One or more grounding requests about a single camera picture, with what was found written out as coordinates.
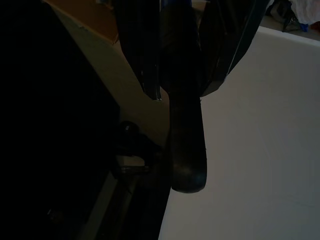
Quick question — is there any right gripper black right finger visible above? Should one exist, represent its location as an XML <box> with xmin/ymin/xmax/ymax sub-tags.
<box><xmin>199</xmin><ymin>0</ymin><xmax>270</xmax><ymax>98</ymax></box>

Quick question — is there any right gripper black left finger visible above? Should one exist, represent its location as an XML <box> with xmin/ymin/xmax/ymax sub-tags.
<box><xmin>113</xmin><ymin>0</ymin><xmax>163</xmax><ymax>102</ymax></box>

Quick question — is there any blue long-handled dustpan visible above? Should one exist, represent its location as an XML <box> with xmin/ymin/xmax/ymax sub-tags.
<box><xmin>158</xmin><ymin>0</ymin><xmax>209</xmax><ymax>195</ymax></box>

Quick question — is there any brown cardboard box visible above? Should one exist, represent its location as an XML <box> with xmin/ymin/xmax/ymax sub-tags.
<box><xmin>41</xmin><ymin>0</ymin><xmax>120</xmax><ymax>46</ymax></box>

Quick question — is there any black tripod stand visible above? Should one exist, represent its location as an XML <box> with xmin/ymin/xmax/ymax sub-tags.
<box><xmin>281</xmin><ymin>14</ymin><xmax>301</xmax><ymax>33</ymax></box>

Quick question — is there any white cloth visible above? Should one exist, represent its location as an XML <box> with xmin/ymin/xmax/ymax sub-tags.
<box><xmin>291</xmin><ymin>0</ymin><xmax>320</xmax><ymax>26</ymax></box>

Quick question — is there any black furniture base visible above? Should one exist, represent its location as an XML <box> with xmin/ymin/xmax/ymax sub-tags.
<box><xmin>0</xmin><ymin>0</ymin><xmax>172</xmax><ymax>240</ymax></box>

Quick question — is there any black caster with grey bracket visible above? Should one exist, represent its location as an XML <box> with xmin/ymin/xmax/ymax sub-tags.
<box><xmin>113</xmin><ymin>119</ymin><xmax>164</xmax><ymax>176</ymax></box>

